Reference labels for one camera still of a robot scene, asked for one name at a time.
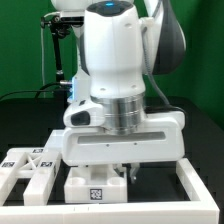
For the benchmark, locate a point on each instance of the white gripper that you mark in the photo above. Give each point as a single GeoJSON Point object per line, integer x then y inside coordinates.
{"type": "Point", "coordinates": [157, 139]}

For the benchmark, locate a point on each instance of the white chair seat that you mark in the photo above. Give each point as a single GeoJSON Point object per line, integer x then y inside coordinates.
{"type": "Point", "coordinates": [95, 184]}

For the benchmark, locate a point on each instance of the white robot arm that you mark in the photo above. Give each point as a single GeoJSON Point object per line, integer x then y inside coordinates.
{"type": "Point", "coordinates": [121, 53]}

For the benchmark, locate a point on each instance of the white corner fence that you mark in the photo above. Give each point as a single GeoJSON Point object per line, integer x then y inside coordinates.
{"type": "Point", "coordinates": [200, 209]}

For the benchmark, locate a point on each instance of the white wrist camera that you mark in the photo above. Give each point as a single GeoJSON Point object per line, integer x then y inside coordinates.
{"type": "Point", "coordinates": [84, 113]}

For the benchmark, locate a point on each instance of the white chair back frame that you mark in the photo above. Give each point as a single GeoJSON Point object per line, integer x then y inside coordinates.
{"type": "Point", "coordinates": [37, 165]}

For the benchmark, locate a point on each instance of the black camera stand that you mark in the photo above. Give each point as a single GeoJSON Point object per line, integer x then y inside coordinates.
{"type": "Point", "coordinates": [59, 30]}

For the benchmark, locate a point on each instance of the grey camera on stand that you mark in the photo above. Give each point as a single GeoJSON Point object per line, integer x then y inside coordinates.
{"type": "Point", "coordinates": [73, 17]}

